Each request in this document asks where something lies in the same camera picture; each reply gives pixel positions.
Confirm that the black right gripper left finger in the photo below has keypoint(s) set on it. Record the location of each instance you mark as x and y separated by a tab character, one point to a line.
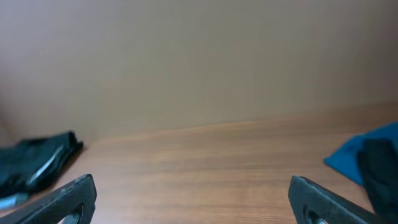
71	203

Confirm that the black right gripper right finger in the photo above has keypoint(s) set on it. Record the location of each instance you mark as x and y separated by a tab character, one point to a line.
312	203

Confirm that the black shorts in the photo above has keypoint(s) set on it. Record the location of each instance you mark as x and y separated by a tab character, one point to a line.
31	165

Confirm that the light blue denim shorts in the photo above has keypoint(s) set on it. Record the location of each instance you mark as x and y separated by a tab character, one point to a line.
12	201

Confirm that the blue garment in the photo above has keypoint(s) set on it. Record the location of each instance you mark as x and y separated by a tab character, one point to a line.
344	159

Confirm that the dark navy garment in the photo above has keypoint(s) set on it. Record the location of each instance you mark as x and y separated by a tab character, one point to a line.
377	163

